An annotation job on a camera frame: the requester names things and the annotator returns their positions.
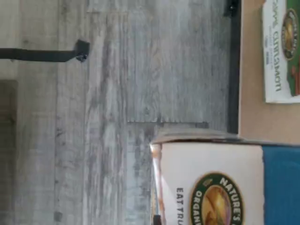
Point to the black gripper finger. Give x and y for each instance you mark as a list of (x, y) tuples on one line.
[(157, 220)]

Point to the black metal shelf rack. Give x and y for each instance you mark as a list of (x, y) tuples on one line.
[(234, 70)]

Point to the blue white cereal box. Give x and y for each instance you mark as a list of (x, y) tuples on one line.
[(222, 164)]

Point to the green white cereal box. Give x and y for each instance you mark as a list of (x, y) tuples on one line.
[(281, 58)]

